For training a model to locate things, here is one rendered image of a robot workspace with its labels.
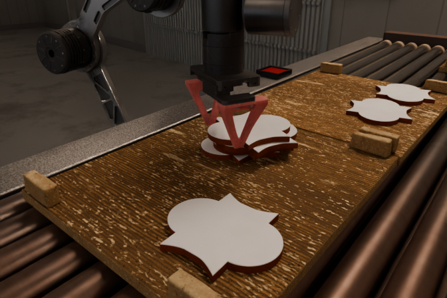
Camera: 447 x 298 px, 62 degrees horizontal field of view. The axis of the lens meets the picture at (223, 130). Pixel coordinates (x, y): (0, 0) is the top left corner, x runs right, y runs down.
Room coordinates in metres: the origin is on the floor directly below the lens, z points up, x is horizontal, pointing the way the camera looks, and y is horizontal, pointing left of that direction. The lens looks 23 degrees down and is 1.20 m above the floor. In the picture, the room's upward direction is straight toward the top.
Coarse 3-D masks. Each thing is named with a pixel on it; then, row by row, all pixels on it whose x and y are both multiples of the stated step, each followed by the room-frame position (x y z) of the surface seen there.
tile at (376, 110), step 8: (352, 104) 0.73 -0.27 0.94; (360, 104) 0.71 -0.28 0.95; (368, 104) 0.71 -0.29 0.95; (376, 104) 0.71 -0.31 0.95; (384, 104) 0.71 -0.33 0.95; (392, 104) 0.71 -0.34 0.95; (352, 112) 0.68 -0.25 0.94; (360, 112) 0.67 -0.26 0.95; (368, 112) 0.67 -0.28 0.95; (376, 112) 0.67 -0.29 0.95; (384, 112) 0.67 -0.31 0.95; (392, 112) 0.67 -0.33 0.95; (400, 112) 0.67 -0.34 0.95; (408, 112) 0.69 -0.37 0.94; (368, 120) 0.64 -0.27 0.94; (376, 120) 0.63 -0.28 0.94; (384, 120) 0.63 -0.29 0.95; (392, 120) 0.63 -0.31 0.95; (400, 120) 0.64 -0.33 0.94; (408, 120) 0.64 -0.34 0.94
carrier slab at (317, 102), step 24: (288, 96) 0.80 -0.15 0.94; (312, 96) 0.80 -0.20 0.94; (336, 96) 0.80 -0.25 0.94; (360, 96) 0.80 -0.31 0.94; (432, 96) 0.80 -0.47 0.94; (312, 120) 0.65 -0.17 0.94; (336, 120) 0.65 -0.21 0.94; (360, 120) 0.65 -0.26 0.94; (432, 120) 0.65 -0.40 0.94; (408, 144) 0.55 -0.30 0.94
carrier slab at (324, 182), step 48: (144, 144) 0.55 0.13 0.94; (192, 144) 0.55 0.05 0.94; (336, 144) 0.55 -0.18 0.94; (96, 192) 0.40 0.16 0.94; (144, 192) 0.40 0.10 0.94; (192, 192) 0.40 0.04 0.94; (240, 192) 0.40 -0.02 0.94; (288, 192) 0.40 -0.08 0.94; (336, 192) 0.40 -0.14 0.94; (96, 240) 0.31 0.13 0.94; (144, 240) 0.31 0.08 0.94; (288, 240) 0.31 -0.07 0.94; (144, 288) 0.25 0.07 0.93; (240, 288) 0.25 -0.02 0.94; (288, 288) 0.25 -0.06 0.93
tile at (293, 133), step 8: (296, 128) 0.54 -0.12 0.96; (296, 136) 0.53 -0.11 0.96; (216, 144) 0.50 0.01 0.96; (264, 144) 0.48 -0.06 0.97; (272, 144) 0.48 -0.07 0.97; (280, 144) 0.49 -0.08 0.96; (288, 144) 0.49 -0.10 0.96; (296, 144) 0.49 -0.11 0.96; (240, 152) 0.48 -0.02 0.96; (256, 152) 0.47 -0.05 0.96; (264, 152) 0.47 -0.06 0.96
